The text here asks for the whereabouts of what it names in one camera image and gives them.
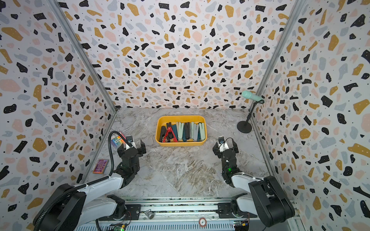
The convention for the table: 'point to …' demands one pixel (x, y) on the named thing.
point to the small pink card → (100, 166)
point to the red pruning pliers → (170, 129)
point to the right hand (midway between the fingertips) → (228, 141)
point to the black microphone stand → (245, 127)
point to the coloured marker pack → (116, 140)
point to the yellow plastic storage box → (163, 120)
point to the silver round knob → (150, 214)
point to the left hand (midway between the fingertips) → (135, 142)
